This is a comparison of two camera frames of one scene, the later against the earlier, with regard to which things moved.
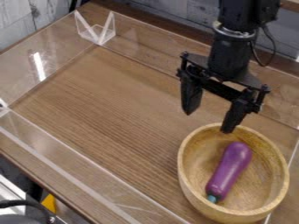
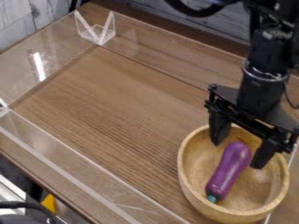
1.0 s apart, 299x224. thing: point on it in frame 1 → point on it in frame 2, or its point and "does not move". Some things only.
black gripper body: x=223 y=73 → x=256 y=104
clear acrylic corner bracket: x=97 y=33 does not move
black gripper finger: x=235 y=116 → x=265 y=151
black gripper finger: x=190 y=87 → x=219 y=126
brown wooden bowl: x=259 y=187 does not move
